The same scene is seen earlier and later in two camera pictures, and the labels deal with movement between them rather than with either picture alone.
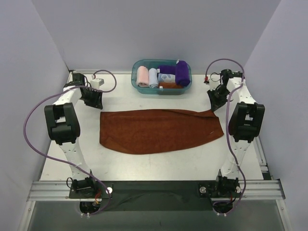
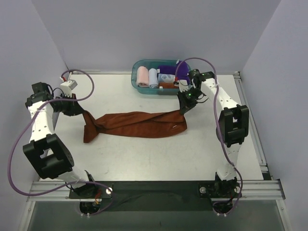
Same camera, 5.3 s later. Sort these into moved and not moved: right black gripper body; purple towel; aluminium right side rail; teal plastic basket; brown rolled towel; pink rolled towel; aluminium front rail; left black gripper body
Moved: right black gripper body; left black gripper body
Not moved: brown rolled towel; pink rolled towel; aluminium right side rail; teal plastic basket; aluminium front rail; purple towel
